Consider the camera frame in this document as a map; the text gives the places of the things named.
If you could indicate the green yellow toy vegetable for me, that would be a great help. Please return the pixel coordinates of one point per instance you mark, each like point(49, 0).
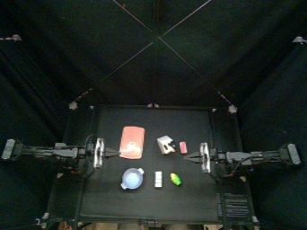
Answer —
point(174, 179)

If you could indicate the red cutting board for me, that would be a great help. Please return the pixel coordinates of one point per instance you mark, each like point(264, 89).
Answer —
point(132, 142)

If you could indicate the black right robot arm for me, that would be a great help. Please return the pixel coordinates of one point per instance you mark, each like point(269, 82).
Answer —
point(257, 156)

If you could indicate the blue plastic bowl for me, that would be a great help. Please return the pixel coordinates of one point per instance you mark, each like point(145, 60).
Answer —
point(132, 178)

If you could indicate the black cloth backdrop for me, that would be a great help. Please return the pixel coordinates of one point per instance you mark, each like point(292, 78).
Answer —
point(153, 54)

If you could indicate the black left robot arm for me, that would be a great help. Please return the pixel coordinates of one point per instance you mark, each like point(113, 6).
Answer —
point(44, 152)

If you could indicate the salmon sushi toy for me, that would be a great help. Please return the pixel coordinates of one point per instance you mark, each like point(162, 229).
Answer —
point(182, 147)

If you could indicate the white rice sushi toy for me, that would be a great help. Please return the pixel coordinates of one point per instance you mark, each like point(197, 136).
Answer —
point(157, 179)

